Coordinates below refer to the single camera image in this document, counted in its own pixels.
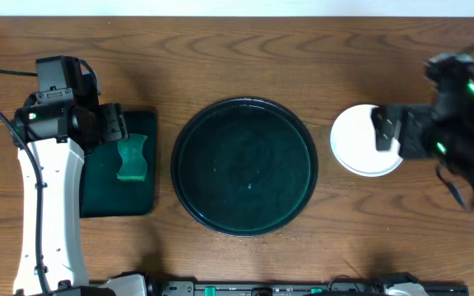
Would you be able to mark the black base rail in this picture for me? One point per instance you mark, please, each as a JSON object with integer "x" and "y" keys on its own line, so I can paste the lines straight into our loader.
{"x": 404, "y": 284}

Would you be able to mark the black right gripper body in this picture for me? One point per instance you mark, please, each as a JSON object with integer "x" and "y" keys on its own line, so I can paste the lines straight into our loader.
{"x": 425, "y": 117}

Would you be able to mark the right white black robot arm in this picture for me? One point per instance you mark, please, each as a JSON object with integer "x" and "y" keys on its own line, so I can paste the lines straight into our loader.
{"x": 443, "y": 130}

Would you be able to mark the green yellow scrub sponge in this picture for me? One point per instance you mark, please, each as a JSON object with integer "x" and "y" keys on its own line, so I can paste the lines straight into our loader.
{"x": 134, "y": 165}

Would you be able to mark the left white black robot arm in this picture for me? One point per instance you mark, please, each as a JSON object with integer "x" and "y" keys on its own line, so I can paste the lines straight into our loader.
{"x": 80, "y": 162}

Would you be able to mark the white plate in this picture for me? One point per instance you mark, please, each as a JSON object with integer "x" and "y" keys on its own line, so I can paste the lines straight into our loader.
{"x": 353, "y": 143}

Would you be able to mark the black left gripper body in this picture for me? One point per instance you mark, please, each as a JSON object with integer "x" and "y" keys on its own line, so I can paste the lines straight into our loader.
{"x": 113, "y": 122}

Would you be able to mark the black rectangular water tray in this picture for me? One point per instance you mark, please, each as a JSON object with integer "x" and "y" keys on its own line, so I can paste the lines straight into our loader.
{"x": 101, "y": 193}

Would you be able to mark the round black serving tray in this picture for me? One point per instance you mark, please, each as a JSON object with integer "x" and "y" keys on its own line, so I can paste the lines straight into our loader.
{"x": 244, "y": 166}

